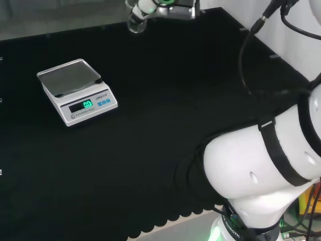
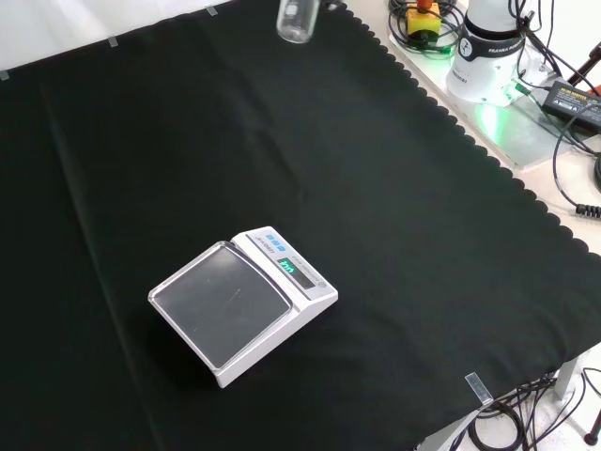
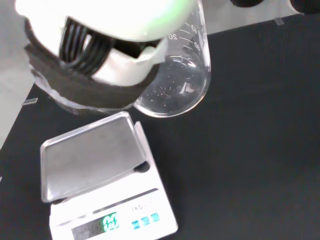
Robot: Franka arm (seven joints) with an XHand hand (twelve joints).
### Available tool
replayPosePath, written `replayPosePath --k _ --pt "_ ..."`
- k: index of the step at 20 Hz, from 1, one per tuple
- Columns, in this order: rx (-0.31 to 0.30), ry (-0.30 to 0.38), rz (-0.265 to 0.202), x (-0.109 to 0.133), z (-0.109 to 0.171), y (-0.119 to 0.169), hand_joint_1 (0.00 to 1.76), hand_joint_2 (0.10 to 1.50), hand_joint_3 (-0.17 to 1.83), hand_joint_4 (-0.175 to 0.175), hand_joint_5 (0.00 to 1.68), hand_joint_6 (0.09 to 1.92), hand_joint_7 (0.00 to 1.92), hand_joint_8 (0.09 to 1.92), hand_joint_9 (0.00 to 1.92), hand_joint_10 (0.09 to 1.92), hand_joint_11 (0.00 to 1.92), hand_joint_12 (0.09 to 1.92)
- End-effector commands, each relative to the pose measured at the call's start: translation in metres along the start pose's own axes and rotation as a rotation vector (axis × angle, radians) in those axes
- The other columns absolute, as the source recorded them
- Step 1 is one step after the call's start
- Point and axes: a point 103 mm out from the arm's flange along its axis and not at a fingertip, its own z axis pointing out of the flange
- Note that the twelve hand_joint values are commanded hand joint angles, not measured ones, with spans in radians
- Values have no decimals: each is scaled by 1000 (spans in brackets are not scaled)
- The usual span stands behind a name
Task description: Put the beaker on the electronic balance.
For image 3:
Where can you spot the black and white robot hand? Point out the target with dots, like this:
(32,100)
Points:
(120,20)

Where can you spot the white electronic balance steel pan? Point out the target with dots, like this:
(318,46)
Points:
(100,175)

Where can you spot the clear tape strip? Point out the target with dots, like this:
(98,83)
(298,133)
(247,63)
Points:
(30,101)
(279,21)

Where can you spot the black round stand foot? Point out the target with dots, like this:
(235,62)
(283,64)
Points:
(307,5)
(246,2)

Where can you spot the black bench cloth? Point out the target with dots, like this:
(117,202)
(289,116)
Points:
(250,150)

